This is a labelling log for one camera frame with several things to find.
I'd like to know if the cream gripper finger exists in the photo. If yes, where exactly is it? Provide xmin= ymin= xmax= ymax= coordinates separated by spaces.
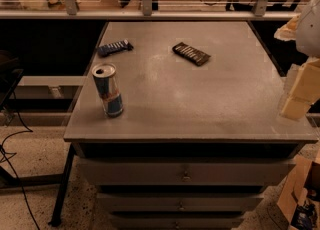
xmin=279 ymin=57 xmax=320 ymax=120
xmin=274 ymin=15 xmax=299 ymax=41

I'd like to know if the dark chocolate rxbar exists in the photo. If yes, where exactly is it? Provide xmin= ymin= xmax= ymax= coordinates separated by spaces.
xmin=172 ymin=42 xmax=210 ymax=66

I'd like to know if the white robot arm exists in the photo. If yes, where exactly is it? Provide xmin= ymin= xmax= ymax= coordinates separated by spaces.
xmin=274 ymin=0 xmax=320 ymax=120

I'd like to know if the red bull can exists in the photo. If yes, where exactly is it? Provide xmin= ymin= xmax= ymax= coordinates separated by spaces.
xmin=92 ymin=63 xmax=123 ymax=117

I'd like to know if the cardboard box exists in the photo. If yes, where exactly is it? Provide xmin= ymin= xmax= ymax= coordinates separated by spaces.
xmin=277 ymin=153 xmax=320 ymax=230

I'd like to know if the grey drawer cabinet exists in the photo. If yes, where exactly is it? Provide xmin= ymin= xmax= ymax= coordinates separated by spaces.
xmin=64 ymin=22 xmax=316 ymax=230

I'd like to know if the blue snack bar wrapper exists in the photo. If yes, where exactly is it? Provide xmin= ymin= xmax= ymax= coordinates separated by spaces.
xmin=97 ymin=40 xmax=133 ymax=57

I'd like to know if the black floor cable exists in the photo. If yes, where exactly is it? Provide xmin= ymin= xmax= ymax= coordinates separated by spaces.
xmin=0 ymin=90 xmax=42 ymax=230

